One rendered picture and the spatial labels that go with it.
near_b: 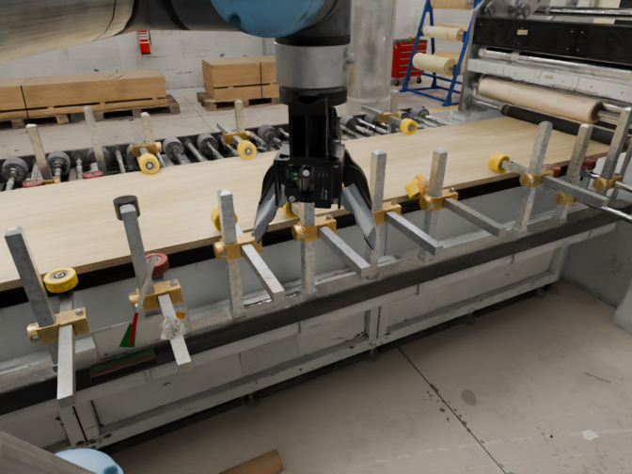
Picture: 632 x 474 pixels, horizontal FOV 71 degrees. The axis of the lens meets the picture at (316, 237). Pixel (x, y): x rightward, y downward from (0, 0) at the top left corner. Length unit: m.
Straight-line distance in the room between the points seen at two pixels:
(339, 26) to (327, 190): 0.16
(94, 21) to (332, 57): 0.21
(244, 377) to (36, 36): 1.79
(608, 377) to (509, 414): 0.59
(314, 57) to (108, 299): 1.26
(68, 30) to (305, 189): 0.26
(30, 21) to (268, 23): 0.14
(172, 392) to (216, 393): 0.17
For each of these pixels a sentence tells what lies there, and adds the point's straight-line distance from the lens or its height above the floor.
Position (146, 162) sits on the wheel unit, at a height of 0.96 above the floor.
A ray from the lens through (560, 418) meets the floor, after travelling 2.31.
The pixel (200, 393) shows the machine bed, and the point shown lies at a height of 0.17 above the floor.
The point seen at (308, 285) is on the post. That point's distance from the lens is 1.48.
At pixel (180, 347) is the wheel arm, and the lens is 1.14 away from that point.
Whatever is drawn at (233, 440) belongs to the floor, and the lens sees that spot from 2.02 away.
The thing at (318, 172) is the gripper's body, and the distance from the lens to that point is 0.46.
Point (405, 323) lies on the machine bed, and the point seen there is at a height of 0.17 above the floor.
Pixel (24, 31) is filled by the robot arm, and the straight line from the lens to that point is 0.30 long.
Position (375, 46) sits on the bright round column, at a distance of 4.82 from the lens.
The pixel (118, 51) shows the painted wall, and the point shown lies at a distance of 8.31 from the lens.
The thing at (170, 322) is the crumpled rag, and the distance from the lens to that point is 1.19.
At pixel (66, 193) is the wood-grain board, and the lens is 2.03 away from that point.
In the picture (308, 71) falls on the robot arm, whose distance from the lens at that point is 0.45.
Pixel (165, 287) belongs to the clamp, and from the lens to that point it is 1.33.
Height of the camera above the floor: 1.60
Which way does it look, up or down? 29 degrees down
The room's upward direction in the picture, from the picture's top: straight up
